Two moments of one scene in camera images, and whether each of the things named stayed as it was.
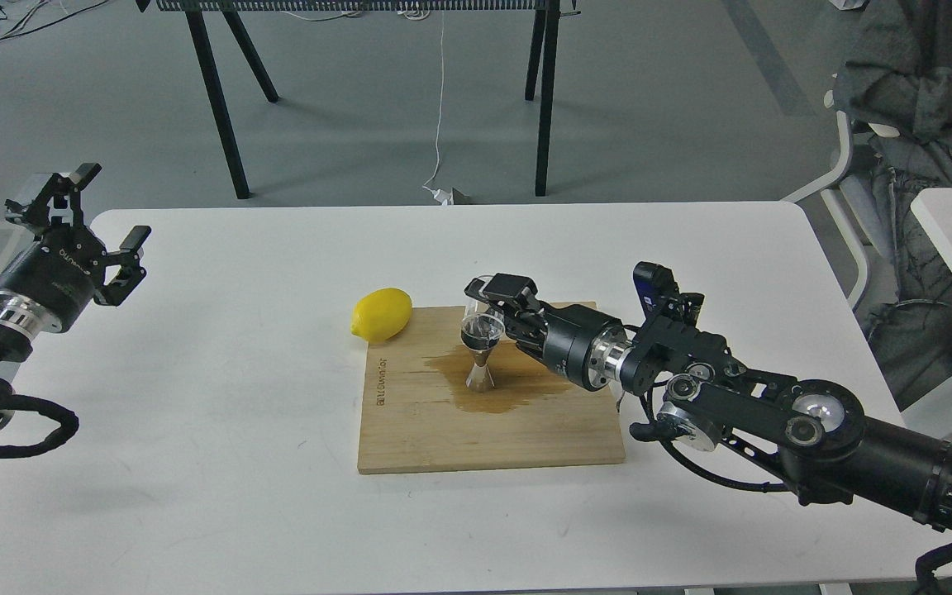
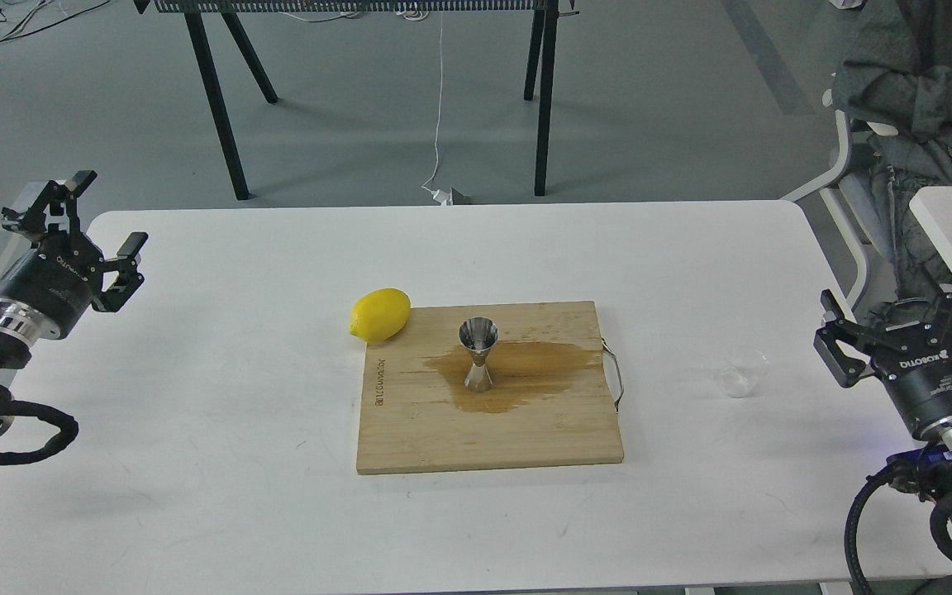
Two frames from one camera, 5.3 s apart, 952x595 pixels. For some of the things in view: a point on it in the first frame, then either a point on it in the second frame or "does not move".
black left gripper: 49,283 does not move
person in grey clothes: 925,85 does not move
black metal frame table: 544,39 does not move
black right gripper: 592,347 -> 931,373
